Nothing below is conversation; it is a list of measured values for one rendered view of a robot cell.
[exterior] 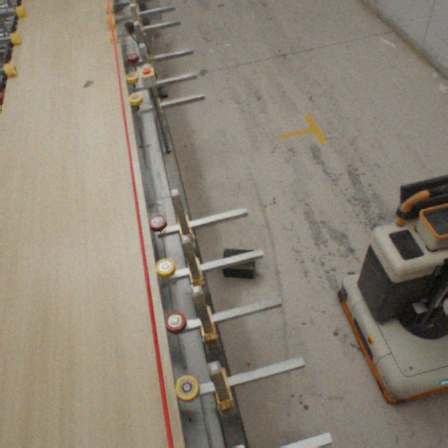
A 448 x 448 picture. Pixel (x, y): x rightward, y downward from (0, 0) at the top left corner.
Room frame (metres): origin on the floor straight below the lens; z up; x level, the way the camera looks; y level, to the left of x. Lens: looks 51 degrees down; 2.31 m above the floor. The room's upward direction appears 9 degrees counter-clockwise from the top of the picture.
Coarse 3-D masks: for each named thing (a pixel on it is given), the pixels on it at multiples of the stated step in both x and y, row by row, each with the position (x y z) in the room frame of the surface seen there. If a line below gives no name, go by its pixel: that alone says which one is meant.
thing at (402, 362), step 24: (360, 312) 0.91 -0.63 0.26; (360, 336) 0.83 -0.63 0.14; (384, 336) 0.76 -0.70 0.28; (408, 336) 0.74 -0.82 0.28; (432, 336) 0.72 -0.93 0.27; (384, 360) 0.65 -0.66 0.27; (408, 360) 0.62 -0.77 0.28; (432, 360) 0.61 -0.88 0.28; (384, 384) 0.57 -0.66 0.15; (408, 384) 0.52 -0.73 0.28; (432, 384) 0.51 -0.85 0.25
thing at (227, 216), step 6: (240, 210) 1.25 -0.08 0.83; (246, 210) 1.25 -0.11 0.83; (210, 216) 1.24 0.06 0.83; (216, 216) 1.24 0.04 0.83; (222, 216) 1.23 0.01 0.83; (228, 216) 1.23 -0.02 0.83; (234, 216) 1.23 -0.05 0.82; (240, 216) 1.23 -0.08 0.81; (192, 222) 1.22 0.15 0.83; (198, 222) 1.22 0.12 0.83; (204, 222) 1.21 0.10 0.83; (210, 222) 1.21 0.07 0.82; (216, 222) 1.22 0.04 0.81; (222, 222) 1.22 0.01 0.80; (168, 228) 1.21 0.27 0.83; (174, 228) 1.20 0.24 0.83; (192, 228) 1.20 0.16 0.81; (198, 228) 1.21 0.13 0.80; (162, 234) 1.18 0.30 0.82; (168, 234) 1.19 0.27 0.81
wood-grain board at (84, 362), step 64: (64, 0) 3.81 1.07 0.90; (64, 64) 2.73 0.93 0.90; (0, 128) 2.10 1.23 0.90; (64, 128) 2.00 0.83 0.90; (128, 128) 1.91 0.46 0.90; (0, 192) 1.55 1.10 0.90; (64, 192) 1.48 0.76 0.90; (128, 192) 1.41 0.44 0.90; (0, 256) 1.14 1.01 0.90; (64, 256) 1.08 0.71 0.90; (128, 256) 1.03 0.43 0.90; (0, 320) 0.82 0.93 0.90; (64, 320) 0.78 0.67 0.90; (128, 320) 0.73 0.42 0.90; (0, 384) 0.56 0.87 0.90; (64, 384) 0.53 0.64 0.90; (128, 384) 0.49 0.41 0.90
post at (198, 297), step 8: (192, 288) 0.69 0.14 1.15; (200, 288) 0.68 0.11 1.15; (200, 296) 0.66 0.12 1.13; (200, 304) 0.66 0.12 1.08; (200, 312) 0.66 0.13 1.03; (208, 312) 0.67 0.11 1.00; (200, 320) 0.66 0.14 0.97; (208, 320) 0.66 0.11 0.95; (208, 328) 0.66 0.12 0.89; (216, 344) 0.66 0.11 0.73
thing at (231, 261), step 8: (232, 256) 1.00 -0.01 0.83; (240, 256) 0.99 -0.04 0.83; (248, 256) 0.99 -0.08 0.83; (256, 256) 0.98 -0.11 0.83; (208, 264) 0.98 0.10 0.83; (216, 264) 0.97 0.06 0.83; (224, 264) 0.97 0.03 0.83; (232, 264) 0.97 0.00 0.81; (176, 272) 0.96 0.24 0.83; (184, 272) 0.96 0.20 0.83; (208, 272) 0.96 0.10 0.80; (168, 280) 0.93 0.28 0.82; (176, 280) 0.94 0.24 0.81
